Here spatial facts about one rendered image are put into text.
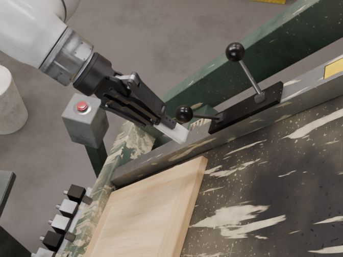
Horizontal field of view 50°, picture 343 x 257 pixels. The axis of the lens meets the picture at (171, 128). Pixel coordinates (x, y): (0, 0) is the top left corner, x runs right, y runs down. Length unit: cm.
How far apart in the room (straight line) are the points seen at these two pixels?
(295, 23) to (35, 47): 55
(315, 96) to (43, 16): 47
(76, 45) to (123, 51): 230
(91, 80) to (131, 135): 73
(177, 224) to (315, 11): 53
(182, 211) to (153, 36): 234
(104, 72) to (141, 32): 244
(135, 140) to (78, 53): 76
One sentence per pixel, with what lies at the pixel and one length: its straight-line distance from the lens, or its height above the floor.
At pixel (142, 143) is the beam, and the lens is 137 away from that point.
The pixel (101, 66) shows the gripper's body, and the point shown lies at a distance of 65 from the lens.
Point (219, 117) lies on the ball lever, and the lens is 81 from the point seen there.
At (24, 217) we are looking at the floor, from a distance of 232.
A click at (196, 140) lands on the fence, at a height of 129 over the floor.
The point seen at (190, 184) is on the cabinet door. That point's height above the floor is 127.
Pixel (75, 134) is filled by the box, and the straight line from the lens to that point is 149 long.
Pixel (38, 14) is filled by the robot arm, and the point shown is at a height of 165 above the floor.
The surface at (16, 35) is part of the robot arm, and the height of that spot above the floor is 164.
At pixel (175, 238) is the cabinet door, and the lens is 79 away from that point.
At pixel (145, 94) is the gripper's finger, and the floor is 153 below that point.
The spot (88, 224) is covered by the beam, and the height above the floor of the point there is 91.
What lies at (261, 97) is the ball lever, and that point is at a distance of 73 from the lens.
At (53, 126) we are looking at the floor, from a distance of 258.
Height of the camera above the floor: 203
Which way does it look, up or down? 56 degrees down
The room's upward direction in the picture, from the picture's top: straight up
